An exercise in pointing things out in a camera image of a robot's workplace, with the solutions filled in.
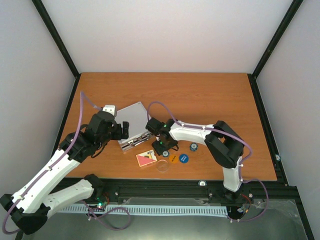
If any clear round dealer button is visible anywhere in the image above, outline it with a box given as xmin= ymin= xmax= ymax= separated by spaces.
xmin=156 ymin=159 xmax=170 ymax=173

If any light blue cable duct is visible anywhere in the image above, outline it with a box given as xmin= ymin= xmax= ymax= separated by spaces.
xmin=59 ymin=203 xmax=229 ymax=218

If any blue small blind button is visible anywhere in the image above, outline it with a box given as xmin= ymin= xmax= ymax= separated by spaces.
xmin=178 ymin=153 xmax=189 ymax=164

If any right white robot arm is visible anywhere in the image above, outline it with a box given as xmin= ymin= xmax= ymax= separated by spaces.
xmin=145 ymin=117 xmax=245 ymax=202

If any purple cable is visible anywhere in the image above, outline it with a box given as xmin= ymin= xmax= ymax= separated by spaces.
xmin=1 ymin=91 xmax=131 ymax=235
xmin=146 ymin=100 xmax=270 ymax=223

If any black aluminium frame rail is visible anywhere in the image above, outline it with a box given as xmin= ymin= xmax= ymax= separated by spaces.
xmin=32 ymin=176 xmax=301 ymax=206

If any pink yellow card deck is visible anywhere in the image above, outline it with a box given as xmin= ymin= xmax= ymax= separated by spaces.
xmin=136 ymin=149 xmax=158 ymax=167

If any aluminium poker case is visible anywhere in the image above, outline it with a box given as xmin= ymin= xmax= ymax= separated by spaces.
xmin=115 ymin=101 xmax=152 ymax=152

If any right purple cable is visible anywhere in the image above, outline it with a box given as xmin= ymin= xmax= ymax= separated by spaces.
xmin=146 ymin=100 xmax=270 ymax=223

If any orange big blind button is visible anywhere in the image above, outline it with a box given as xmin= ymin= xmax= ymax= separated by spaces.
xmin=169 ymin=154 xmax=179 ymax=164

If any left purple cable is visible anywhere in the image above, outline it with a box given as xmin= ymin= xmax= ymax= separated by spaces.
xmin=1 ymin=91 xmax=131 ymax=235

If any blue green chip stack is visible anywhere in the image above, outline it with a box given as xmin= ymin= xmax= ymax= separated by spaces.
xmin=189 ymin=142 xmax=198 ymax=152

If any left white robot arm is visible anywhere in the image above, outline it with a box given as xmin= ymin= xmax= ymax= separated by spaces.
xmin=0 ymin=110 xmax=129 ymax=235

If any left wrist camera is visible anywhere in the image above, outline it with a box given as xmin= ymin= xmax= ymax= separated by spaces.
xmin=102 ymin=104 xmax=117 ymax=117

